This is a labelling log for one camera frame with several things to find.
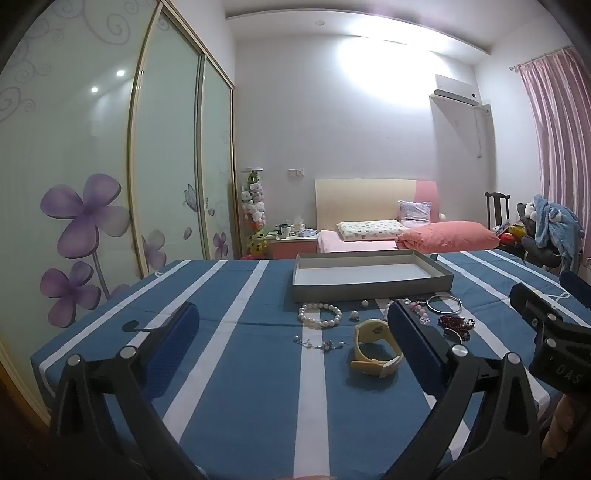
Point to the red trash bin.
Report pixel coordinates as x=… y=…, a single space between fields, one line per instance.
x=253 y=255

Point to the grey shallow tray box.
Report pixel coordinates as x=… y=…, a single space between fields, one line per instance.
x=369 y=272

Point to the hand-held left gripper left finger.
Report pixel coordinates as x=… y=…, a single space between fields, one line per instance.
x=173 y=350

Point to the tissue box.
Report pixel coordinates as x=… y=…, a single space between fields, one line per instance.
x=300 y=225

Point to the blue white striped tablecloth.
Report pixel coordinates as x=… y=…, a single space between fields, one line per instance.
x=258 y=392

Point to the purple pillow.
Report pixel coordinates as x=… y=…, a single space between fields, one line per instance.
x=414 y=212

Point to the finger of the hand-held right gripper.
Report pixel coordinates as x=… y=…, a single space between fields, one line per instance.
x=575 y=284
x=531 y=300

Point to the floral sliding door wardrobe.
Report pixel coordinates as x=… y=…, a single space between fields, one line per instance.
x=69 y=138

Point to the curtain rod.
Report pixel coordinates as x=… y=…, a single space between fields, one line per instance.
x=535 y=59

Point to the bed with beige pink headboard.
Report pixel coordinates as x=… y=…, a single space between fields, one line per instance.
x=351 y=198

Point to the white patterned pillow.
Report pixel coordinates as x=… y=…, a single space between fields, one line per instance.
x=369 y=230

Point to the plush toy tower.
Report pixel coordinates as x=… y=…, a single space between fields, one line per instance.
x=254 y=207

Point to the folded pink quilt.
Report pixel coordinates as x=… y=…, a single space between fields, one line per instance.
x=448 y=236

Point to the dark wooden chair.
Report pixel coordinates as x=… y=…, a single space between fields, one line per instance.
x=496 y=207

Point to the wall socket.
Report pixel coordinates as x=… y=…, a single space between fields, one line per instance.
x=296 y=172

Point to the silver bangle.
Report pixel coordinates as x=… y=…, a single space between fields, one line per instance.
x=433 y=308

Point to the pearl drop earring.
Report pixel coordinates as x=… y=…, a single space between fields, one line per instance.
x=330 y=345
x=301 y=340

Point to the pink curtain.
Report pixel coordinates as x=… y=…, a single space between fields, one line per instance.
x=563 y=138

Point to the light blue garment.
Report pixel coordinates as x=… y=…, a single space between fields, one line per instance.
x=554 y=226

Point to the white pipe cover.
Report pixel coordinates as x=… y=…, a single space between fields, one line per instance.
x=482 y=129

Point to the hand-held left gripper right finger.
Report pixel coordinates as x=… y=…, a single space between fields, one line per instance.
x=415 y=350

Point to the person's right hand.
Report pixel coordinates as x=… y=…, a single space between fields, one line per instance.
x=559 y=424

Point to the pink beige nightstand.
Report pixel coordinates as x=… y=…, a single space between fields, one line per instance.
x=291 y=247

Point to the folded blue cloth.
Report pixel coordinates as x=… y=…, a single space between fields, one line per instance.
x=307 y=233

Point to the white wall air conditioner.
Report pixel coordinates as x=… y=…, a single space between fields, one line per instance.
x=455 y=90

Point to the yellow wrist watch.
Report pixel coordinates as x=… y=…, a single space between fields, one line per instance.
x=369 y=330

